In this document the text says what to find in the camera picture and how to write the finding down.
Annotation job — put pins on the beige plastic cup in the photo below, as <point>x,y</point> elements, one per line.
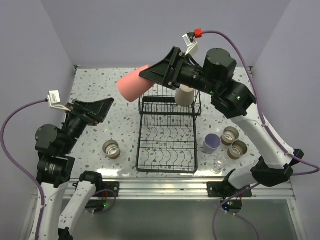
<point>184,96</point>

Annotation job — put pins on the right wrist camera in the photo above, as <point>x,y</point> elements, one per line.
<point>190,40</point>

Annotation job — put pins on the near right steel cup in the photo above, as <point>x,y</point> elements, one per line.
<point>237,149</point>

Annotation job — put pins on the far right steel cup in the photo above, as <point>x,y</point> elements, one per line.
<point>229,135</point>

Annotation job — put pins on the purple plastic cup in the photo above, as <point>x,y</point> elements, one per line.
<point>211,143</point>

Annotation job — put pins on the red pink plastic cup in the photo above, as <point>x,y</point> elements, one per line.
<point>132,86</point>

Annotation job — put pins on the steel cup cork base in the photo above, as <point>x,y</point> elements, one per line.
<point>111,149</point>

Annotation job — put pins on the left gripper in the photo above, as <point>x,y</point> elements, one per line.
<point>91,112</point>

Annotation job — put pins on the black wire dish rack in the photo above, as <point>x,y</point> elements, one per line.
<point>167,141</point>

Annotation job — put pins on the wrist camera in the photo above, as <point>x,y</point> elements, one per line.
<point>190,40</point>
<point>54,101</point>

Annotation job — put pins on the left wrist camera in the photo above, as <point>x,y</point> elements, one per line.
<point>54,101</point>

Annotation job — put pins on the clear glass cup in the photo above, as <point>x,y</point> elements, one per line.
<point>219,163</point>

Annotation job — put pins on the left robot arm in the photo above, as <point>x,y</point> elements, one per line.
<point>54,146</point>

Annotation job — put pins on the steel cup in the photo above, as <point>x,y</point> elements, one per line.
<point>229,135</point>
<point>237,149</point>

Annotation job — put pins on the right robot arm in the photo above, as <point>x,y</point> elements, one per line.
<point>237,103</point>

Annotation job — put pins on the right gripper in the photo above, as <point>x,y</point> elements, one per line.
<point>168,70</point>

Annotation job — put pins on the aluminium mounting rail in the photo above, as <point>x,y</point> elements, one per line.
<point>188,188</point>

